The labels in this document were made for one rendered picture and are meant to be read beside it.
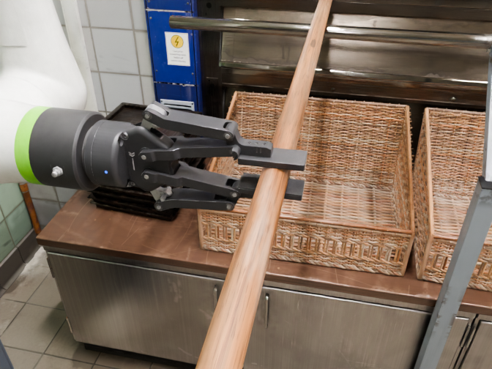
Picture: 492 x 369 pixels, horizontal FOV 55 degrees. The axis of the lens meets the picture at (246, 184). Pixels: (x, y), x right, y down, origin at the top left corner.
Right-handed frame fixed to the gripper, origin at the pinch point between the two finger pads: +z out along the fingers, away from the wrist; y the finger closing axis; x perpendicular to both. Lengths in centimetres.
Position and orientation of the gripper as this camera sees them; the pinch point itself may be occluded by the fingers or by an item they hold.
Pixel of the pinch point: (273, 172)
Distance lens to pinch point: 51.0
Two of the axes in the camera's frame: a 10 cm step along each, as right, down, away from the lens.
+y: 0.0, 8.2, 5.7
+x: -2.0, 5.6, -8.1
